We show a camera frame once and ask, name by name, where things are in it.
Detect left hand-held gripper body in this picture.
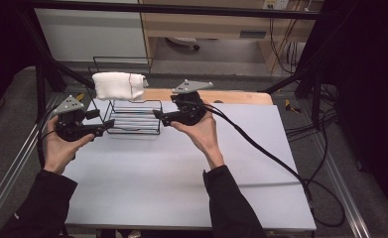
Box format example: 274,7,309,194
53,94,95,143

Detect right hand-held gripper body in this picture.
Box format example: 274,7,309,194
169,78,214,127

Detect black wire rack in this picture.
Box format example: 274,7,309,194
87,56,164,136

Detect white towel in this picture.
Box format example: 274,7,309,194
91,71,149,101

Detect person's right hand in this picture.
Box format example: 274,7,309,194
170,110,225,171

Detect person's left hand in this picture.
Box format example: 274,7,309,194
43,115,95,176

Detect wooden board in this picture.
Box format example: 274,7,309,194
141,88,274,106

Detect black metal stand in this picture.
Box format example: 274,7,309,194
264,58,325,131
18,9,96,115

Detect grey chair base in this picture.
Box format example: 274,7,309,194
166,36,201,52

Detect white cabinet panel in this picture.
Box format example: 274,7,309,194
34,8,149,63

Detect wooden desk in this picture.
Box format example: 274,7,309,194
138,0,324,72

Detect black curtain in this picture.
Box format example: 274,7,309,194
300,0,388,214

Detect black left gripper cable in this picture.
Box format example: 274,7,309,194
36,107,59,168

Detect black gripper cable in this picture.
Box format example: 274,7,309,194
199,102,347,228
36,107,59,168

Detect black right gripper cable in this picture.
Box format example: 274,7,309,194
199,102,347,228

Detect aluminium rail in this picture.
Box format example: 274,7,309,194
0,95,61,227
314,132,372,238

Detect black horizontal frame bar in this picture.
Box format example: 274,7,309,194
16,0,324,21

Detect hanging desk cables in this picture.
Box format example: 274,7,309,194
268,16,303,75

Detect black floor cable bundle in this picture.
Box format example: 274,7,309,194
285,108,338,137

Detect white wall socket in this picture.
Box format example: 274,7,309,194
262,0,290,10

